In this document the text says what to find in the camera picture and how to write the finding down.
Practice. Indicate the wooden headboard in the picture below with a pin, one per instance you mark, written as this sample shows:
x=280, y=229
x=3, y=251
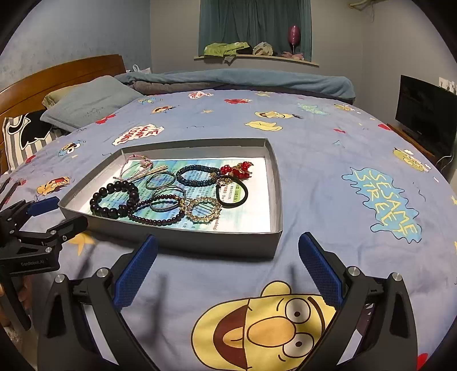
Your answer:
x=53, y=76

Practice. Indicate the white wall socket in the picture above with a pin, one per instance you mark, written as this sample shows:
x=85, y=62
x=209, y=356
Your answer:
x=447, y=85

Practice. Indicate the grey cardboard box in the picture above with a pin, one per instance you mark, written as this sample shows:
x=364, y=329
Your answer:
x=232, y=244

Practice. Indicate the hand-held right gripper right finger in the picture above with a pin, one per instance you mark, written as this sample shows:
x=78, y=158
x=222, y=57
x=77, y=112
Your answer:
x=319, y=271

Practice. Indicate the grey-blue pillow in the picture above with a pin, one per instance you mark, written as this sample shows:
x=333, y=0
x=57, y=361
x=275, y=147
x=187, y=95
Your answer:
x=92, y=101

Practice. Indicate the red bead gold jewelry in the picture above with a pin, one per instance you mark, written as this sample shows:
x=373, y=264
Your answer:
x=242, y=167

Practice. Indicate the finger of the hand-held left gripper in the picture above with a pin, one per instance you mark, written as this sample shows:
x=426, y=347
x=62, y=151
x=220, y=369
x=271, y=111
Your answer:
x=43, y=207
x=66, y=228

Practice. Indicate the person's left hand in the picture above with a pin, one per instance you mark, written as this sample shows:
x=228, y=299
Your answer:
x=24, y=292

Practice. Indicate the cartoon printed bed sheet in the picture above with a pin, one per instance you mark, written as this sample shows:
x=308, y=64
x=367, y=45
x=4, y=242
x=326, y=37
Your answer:
x=321, y=149

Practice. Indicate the pink small item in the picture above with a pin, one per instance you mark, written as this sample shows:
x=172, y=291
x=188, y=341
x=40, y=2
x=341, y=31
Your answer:
x=294, y=55

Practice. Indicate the black white striped pillow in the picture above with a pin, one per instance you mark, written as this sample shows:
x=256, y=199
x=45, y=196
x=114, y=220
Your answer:
x=21, y=149

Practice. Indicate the pale yellow pillow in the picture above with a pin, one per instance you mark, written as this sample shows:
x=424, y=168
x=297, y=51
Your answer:
x=53, y=96

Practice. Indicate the black television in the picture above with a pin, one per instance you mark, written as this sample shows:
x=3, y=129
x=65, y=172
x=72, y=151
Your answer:
x=425, y=107

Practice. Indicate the beige crumpled item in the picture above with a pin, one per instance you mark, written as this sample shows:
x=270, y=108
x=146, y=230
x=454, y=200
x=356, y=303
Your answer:
x=262, y=48

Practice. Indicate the window sill shelf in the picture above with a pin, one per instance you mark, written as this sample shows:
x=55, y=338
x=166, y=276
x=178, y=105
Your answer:
x=271, y=59

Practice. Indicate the white plastic bag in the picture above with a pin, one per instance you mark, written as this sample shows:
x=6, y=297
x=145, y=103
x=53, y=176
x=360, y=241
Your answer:
x=141, y=69

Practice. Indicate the thin metal bangles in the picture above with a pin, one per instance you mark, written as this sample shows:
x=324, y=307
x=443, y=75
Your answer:
x=157, y=208

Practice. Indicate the blue duvet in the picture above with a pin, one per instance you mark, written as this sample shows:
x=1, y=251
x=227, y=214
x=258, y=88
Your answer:
x=267, y=80

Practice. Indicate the wooden television stand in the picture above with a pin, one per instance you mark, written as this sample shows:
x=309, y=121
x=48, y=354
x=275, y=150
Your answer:
x=410, y=137

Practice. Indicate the printed paper sheet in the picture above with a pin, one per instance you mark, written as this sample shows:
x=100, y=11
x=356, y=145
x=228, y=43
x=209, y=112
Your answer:
x=246, y=214

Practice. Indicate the green cloth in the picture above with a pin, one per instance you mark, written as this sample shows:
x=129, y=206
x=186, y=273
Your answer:
x=217, y=50

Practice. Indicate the green curtain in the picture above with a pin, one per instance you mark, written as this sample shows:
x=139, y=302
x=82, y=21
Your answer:
x=250, y=21

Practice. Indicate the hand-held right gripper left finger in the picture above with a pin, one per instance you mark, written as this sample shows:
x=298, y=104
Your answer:
x=137, y=274

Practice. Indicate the grey blanket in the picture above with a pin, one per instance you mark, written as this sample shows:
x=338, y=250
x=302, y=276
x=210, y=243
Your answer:
x=167, y=87

